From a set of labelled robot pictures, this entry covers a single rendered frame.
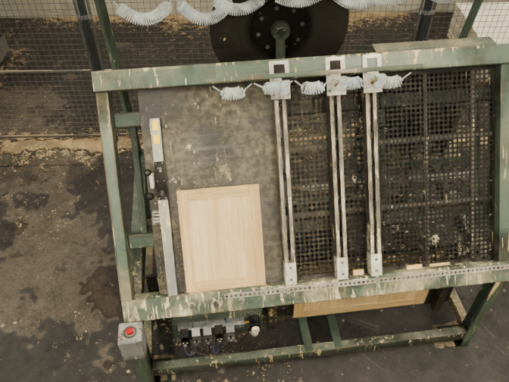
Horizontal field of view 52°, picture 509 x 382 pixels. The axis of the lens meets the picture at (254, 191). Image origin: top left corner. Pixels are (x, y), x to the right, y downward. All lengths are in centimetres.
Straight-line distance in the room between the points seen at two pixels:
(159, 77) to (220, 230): 85
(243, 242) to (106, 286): 159
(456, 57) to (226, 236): 152
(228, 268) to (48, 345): 161
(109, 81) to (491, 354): 301
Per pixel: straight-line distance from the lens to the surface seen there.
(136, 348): 279
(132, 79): 265
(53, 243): 453
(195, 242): 281
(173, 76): 263
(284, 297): 291
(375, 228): 292
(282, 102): 268
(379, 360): 376
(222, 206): 276
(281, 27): 303
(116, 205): 276
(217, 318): 296
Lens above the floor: 327
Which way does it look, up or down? 45 degrees down
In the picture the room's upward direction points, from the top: straight up
